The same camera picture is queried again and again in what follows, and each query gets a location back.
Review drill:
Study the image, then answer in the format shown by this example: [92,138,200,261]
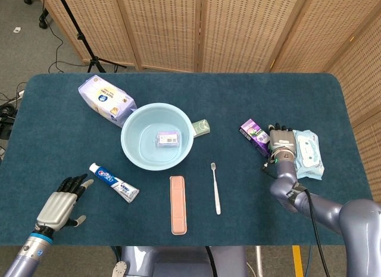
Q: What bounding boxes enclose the black floor cable bundle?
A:
[0,82,27,141]

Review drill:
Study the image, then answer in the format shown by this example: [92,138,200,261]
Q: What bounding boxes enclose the small purple soap pack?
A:
[154,132,182,149]

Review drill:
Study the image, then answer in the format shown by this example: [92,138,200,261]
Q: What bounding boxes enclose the grey-blue robot torso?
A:
[111,245,248,277]

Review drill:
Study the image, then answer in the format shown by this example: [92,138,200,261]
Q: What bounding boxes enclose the light blue plastic basin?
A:
[120,102,195,171]

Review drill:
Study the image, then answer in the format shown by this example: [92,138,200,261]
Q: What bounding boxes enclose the yellow floor tape strip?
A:
[292,245,304,277]

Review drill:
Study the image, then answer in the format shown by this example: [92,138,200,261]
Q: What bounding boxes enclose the blue Crest toothpaste tube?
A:
[89,162,140,204]

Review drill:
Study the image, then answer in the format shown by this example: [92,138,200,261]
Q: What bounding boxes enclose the black tripod stand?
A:
[55,0,127,74]

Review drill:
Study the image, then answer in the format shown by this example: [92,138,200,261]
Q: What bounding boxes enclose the teal table mat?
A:
[0,73,373,247]

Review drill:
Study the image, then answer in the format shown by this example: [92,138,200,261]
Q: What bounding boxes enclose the purple facial tissue pack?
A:
[77,74,138,128]

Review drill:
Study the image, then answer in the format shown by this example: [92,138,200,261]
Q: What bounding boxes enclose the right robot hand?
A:
[267,123,297,154]

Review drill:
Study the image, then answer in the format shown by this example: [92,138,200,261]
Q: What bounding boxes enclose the pink toothbrush case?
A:
[169,175,188,236]

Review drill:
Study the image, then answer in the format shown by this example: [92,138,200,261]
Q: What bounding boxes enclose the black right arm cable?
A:
[262,165,332,277]

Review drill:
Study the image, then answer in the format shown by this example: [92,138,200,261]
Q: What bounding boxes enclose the light blue wet wipes pack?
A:
[291,129,325,180]

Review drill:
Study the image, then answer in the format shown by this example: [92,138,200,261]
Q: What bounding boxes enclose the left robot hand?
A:
[36,175,94,232]

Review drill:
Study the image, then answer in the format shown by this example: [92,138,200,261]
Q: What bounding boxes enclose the white toothbrush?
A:
[210,162,221,216]

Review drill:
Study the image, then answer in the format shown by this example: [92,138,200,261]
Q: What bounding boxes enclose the purple toothpaste box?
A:
[239,118,272,158]

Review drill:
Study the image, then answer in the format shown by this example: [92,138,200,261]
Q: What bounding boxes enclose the white table leg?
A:
[255,246,263,277]

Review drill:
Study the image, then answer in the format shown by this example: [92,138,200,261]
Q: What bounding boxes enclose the black office chair base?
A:
[23,0,50,30]

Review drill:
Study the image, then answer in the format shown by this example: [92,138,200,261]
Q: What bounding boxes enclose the green soap box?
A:
[191,118,212,138]

